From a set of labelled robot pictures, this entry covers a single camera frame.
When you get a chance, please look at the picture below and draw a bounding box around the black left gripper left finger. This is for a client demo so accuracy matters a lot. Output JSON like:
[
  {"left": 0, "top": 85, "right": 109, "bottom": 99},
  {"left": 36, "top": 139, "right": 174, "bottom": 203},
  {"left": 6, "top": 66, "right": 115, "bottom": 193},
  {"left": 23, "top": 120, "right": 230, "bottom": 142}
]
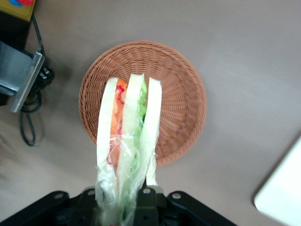
[{"left": 70, "top": 187, "right": 99, "bottom": 226}]

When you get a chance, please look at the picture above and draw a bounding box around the triangle sandwich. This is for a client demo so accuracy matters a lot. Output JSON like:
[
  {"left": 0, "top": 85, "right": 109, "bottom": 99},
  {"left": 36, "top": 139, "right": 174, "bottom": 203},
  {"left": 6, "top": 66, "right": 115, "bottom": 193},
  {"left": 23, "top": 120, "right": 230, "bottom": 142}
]
[{"left": 95, "top": 73, "right": 163, "bottom": 226}]

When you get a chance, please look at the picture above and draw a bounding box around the round brown wicker basket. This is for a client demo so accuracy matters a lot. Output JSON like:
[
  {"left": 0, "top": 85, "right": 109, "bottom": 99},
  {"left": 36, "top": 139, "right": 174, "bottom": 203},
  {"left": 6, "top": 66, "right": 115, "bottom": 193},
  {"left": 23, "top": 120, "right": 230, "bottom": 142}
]
[{"left": 79, "top": 40, "right": 208, "bottom": 167}]

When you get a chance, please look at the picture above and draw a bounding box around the beige plastic tray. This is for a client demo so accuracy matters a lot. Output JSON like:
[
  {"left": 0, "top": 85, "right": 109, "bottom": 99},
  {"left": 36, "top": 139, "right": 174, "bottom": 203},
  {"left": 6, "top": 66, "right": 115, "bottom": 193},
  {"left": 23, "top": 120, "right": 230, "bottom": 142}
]
[{"left": 253, "top": 133, "right": 301, "bottom": 226}]

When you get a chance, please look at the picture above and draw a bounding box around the grey metal bracket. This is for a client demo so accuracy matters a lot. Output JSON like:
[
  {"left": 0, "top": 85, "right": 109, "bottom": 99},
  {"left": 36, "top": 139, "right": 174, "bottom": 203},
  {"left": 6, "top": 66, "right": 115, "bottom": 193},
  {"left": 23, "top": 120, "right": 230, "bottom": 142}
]
[{"left": 0, "top": 40, "right": 46, "bottom": 113}]

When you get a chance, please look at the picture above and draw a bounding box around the black power cable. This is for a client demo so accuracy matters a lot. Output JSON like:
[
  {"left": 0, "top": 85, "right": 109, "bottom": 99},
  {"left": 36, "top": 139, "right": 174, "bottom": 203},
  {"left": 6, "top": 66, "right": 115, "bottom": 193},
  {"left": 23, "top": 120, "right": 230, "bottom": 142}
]
[{"left": 18, "top": 13, "right": 55, "bottom": 147}]

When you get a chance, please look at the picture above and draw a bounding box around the yellow control box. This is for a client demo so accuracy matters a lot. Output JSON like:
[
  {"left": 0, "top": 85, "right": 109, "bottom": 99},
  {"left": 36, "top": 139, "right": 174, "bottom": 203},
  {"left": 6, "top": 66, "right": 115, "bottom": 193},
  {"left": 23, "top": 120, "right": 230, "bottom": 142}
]
[{"left": 0, "top": 0, "right": 36, "bottom": 22}]

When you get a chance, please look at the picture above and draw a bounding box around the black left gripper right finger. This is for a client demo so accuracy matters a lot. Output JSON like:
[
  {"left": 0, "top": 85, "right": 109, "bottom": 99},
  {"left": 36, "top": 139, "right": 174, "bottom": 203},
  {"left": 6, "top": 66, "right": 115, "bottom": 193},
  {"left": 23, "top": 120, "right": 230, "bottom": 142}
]
[{"left": 137, "top": 186, "right": 166, "bottom": 226}]

